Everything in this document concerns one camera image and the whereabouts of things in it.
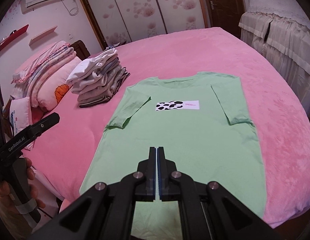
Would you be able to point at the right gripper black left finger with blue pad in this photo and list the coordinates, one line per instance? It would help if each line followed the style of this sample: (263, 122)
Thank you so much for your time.
(104, 211)

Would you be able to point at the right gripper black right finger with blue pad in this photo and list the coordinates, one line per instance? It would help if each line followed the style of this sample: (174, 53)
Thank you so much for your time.
(208, 211)

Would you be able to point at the light green t-shirt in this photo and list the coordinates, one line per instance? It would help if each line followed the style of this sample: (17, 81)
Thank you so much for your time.
(203, 124)

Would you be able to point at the stack of folded clothes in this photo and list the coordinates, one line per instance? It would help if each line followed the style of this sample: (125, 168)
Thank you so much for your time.
(97, 79)

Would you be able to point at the person's left hand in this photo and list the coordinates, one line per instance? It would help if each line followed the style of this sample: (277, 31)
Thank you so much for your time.
(12, 219)

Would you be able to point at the folded striped pink quilt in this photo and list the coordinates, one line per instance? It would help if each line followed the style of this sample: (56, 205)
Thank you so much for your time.
(31, 75)

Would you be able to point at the pink cartoon pillow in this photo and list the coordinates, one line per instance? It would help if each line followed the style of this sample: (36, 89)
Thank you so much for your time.
(55, 87)

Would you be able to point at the pink plush bed blanket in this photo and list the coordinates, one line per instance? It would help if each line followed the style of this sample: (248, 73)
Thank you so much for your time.
(64, 152)

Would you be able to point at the dark wooden headboard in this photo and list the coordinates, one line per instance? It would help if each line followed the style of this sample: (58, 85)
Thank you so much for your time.
(80, 49)

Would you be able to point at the floral sliding wardrobe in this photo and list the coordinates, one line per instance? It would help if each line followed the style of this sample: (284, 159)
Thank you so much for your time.
(125, 21)

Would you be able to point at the beige cloth-covered furniture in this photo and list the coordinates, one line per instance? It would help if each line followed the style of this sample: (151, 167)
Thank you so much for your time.
(285, 43)

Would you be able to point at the dark brown wooden door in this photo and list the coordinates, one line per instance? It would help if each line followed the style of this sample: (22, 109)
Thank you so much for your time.
(226, 14)

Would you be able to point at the white lace cover cloth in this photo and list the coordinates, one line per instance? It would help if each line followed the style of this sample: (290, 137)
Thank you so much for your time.
(283, 8)

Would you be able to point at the pink wall shelf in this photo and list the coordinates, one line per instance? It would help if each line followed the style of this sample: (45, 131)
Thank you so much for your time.
(42, 35)

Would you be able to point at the red wall shelf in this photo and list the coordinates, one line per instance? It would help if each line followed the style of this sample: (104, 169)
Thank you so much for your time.
(13, 36)

